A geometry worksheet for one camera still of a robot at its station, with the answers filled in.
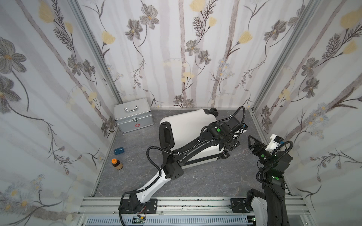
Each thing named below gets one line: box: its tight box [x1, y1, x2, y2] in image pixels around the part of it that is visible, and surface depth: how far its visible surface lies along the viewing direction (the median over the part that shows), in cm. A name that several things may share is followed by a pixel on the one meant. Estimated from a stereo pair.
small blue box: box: [114, 146, 124, 155], surface depth 95 cm
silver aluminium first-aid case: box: [113, 97, 155, 134], surface depth 101 cm
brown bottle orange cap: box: [111, 158, 124, 170], surface depth 84 cm
